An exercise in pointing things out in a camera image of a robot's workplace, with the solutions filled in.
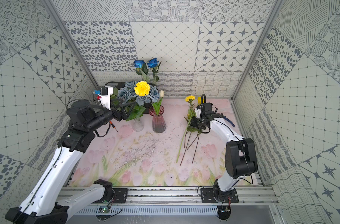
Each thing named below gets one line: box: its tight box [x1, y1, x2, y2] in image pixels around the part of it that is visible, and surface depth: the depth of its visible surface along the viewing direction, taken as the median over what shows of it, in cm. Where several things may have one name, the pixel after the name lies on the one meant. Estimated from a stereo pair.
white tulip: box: [151, 90, 165, 116], surface depth 88 cm
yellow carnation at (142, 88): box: [134, 80, 151, 97], surface depth 67 cm
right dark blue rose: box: [146, 57, 162, 83], surface depth 81 cm
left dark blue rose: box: [133, 59, 149, 76], surface depth 80 cm
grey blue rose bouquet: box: [110, 81, 160, 122], surface depth 77 cm
